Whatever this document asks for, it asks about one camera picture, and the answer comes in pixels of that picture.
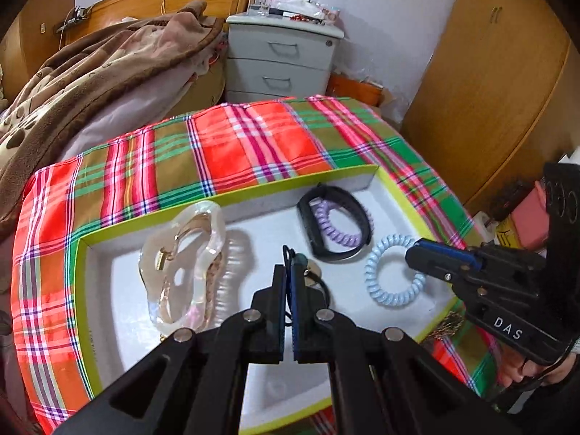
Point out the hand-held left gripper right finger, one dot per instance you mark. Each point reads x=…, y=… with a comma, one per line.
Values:
x=294, y=317

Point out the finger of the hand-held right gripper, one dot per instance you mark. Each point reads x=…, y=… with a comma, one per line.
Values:
x=430, y=265
x=453, y=253

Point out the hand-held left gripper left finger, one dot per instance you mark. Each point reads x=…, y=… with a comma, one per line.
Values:
x=267, y=326

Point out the black wristband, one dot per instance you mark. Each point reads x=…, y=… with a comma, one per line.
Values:
x=335, y=189

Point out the clear hair claw clip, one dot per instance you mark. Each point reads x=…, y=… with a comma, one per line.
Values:
x=204, y=222

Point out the white tray with green rim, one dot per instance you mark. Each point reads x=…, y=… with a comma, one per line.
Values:
x=122, y=281

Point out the person's right hand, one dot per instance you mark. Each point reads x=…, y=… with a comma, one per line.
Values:
x=516, y=371

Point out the yellow bag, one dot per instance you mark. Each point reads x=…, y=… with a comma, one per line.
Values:
x=507, y=233

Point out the pink bag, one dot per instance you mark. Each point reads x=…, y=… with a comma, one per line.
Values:
x=530, y=213

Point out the large wooden wardrobe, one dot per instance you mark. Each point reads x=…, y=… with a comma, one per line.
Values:
x=489, y=99

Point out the plaid cloth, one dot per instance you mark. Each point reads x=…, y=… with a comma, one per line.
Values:
x=249, y=145

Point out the orange box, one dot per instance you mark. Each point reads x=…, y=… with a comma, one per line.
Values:
x=358, y=90

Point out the grey nightstand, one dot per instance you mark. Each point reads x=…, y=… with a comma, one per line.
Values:
x=281, y=72

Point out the lilac bed sheet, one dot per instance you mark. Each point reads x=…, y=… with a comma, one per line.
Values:
x=136, y=113

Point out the pile of plastic packets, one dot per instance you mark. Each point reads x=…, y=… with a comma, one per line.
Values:
x=303, y=9

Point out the brown patterned blanket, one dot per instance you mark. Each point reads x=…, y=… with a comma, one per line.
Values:
x=90, y=77

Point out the clear glass cup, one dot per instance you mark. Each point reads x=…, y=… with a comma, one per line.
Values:
x=260, y=2

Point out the wooden headboard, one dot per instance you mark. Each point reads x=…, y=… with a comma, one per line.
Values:
x=136, y=0

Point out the power strip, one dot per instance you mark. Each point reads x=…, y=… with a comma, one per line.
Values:
x=75, y=14

